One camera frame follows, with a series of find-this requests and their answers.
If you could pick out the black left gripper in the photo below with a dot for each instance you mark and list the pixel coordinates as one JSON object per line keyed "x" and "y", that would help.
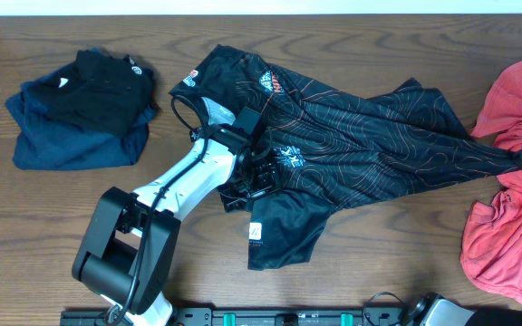
{"x": 252, "y": 179}

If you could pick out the black orange patterned jersey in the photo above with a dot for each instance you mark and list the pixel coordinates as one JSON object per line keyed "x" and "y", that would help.
{"x": 334, "y": 150}

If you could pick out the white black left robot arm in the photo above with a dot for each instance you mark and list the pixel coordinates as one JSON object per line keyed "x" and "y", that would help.
{"x": 127, "y": 250}

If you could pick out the folded black shirt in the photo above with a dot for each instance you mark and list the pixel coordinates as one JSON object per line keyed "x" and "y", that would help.
{"x": 96, "y": 92}

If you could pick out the folded navy blue shirt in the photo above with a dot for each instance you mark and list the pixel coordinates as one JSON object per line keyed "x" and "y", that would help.
{"x": 44, "y": 144}

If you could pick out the red t-shirt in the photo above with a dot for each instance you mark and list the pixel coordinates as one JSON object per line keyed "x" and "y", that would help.
{"x": 501, "y": 116}

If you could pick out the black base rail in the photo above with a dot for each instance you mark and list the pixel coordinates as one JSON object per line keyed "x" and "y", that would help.
{"x": 261, "y": 317}

